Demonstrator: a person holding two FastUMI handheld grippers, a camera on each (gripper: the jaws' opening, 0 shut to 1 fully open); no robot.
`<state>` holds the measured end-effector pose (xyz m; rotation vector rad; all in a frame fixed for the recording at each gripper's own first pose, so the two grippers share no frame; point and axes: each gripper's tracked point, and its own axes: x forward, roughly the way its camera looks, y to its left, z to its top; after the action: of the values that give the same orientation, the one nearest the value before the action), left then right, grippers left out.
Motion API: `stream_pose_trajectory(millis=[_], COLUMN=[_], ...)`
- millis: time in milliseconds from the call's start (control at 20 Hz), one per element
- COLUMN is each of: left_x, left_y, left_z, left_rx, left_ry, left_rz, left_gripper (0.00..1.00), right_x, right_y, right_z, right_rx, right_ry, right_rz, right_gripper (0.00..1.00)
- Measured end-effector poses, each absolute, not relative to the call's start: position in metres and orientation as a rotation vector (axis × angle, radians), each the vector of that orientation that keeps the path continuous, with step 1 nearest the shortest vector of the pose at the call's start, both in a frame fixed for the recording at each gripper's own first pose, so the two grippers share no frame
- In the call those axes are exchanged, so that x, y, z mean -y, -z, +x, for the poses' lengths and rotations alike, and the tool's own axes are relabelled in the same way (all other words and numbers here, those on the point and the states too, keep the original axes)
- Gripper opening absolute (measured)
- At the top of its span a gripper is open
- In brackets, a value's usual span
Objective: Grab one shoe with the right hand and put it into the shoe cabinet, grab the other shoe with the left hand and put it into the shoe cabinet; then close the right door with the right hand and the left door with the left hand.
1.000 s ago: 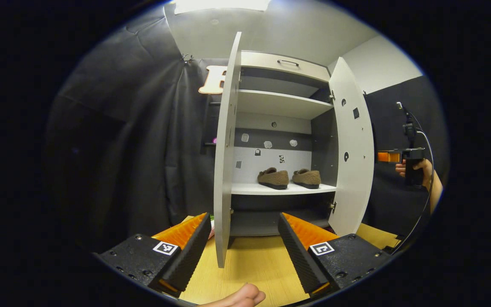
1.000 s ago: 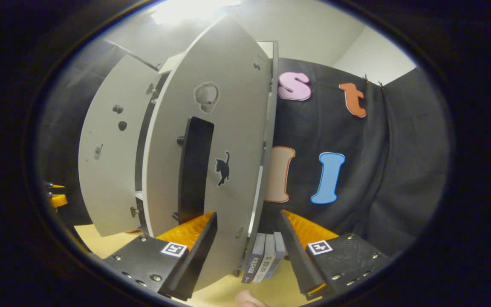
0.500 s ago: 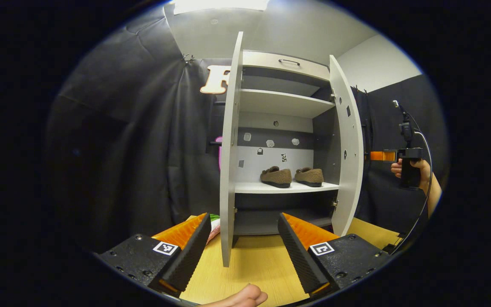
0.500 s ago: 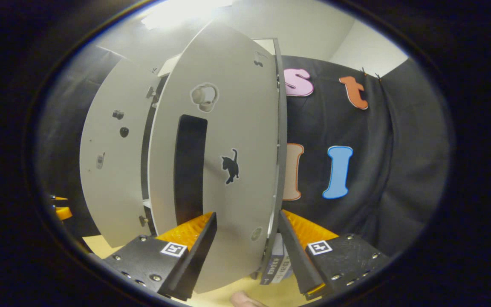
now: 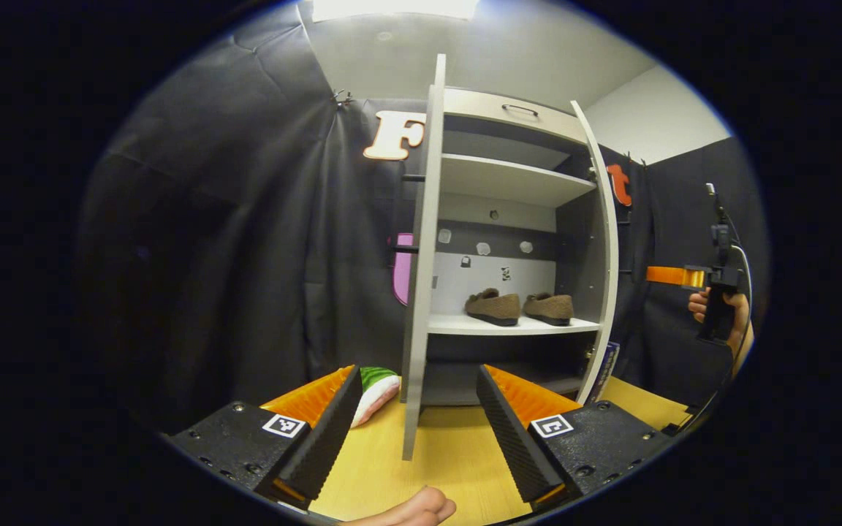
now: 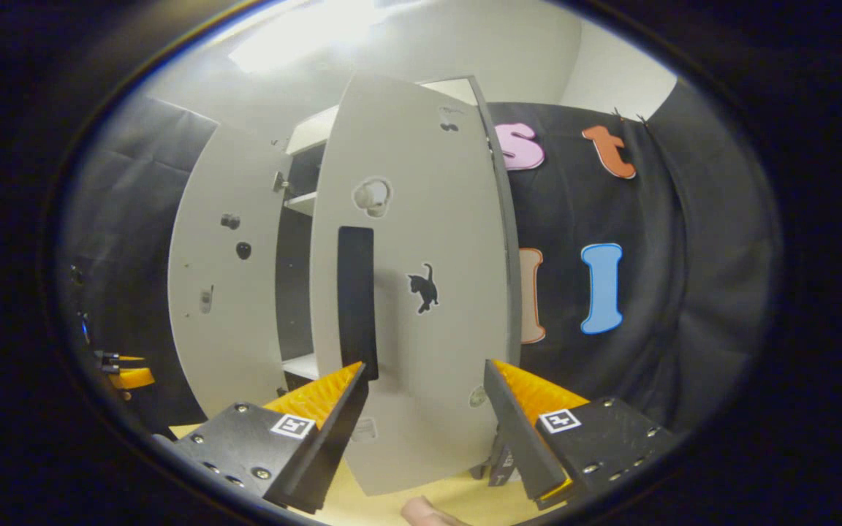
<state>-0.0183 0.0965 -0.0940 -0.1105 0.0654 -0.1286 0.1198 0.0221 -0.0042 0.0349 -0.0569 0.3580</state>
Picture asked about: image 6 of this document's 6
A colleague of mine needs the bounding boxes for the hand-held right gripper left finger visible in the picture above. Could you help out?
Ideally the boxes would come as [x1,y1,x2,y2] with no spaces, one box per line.
[172,361,369,514]

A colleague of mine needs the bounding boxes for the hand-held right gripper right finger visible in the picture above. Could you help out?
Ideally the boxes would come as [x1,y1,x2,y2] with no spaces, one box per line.
[485,359,679,512]

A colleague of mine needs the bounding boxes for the white shoe cabinet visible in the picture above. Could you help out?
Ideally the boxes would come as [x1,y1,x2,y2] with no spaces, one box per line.
[273,75,498,392]

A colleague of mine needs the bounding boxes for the white shoe cabinet door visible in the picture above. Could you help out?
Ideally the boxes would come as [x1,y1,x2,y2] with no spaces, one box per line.
[167,123,292,419]
[309,72,520,498]

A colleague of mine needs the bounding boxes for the black backdrop cloth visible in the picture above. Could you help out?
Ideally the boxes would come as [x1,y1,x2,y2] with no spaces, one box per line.
[63,80,780,439]

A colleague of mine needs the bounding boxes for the blue box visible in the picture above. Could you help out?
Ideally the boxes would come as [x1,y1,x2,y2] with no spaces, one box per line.
[469,427,518,488]

